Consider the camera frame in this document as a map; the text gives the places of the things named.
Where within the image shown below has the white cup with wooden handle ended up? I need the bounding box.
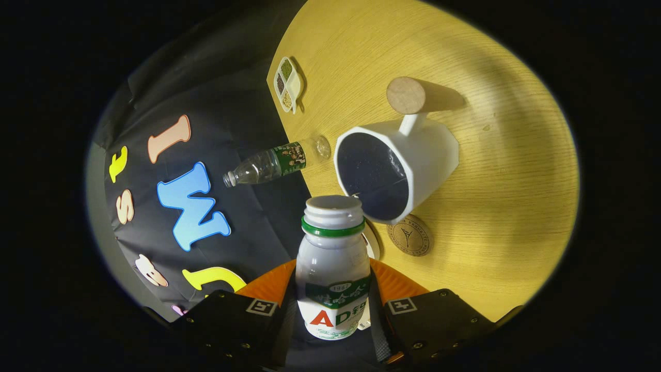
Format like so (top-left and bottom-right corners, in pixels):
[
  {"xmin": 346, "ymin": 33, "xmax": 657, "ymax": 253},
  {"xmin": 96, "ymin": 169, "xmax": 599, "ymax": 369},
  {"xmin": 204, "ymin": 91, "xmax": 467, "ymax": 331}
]
[{"xmin": 334, "ymin": 76, "xmax": 459, "ymax": 226}]

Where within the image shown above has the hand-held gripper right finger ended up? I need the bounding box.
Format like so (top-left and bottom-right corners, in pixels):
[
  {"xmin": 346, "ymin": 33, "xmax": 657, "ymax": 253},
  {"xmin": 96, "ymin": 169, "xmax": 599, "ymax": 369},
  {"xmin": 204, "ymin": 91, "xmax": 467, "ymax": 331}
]
[{"xmin": 368, "ymin": 257, "xmax": 523, "ymax": 370}]

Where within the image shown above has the clear plastic water bottle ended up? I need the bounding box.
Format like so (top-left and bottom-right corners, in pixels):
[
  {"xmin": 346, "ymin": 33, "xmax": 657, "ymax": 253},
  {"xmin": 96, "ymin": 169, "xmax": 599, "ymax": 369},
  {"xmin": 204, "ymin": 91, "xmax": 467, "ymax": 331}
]
[{"xmin": 223, "ymin": 135, "xmax": 332, "ymax": 188}]

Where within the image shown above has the wooden table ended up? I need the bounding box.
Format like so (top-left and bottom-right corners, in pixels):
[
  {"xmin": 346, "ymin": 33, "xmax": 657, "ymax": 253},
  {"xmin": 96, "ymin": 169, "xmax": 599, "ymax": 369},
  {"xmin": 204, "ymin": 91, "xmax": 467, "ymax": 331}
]
[{"xmin": 266, "ymin": 0, "xmax": 580, "ymax": 323}]

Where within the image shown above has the white round plate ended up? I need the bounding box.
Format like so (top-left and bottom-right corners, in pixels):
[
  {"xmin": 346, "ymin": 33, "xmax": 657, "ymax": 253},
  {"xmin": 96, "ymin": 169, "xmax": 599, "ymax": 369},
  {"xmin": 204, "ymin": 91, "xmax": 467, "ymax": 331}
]
[{"xmin": 361, "ymin": 230, "xmax": 382, "ymax": 260}]

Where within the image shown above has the white juice bottle green ring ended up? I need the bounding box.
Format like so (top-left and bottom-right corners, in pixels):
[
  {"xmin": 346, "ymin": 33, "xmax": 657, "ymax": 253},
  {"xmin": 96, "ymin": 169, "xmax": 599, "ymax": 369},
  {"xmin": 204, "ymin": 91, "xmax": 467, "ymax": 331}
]
[{"xmin": 295, "ymin": 195, "xmax": 371, "ymax": 340}]

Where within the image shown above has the round cork coaster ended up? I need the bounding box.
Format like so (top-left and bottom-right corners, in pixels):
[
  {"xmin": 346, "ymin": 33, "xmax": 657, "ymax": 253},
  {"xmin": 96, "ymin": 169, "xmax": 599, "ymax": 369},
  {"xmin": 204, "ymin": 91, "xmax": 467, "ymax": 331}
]
[{"xmin": 387, "ymin": 214, "xmax": 433, "ymax": 257}]

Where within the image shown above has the white divided dish with beans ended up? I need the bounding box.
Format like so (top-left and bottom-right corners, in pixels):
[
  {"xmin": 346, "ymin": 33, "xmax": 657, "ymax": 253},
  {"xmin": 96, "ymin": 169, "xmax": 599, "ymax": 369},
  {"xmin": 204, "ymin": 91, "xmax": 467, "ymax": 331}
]
[{"xmin": 274, "ymin": 56, "xmax": 304, "ymax": 114}]

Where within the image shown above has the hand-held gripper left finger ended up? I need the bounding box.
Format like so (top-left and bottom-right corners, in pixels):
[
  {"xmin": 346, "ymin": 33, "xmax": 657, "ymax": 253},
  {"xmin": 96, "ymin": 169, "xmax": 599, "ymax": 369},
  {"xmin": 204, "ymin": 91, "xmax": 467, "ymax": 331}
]
[{"xmin": 170, "ymin": 258, "xmax": 300, "ymax": 370}]

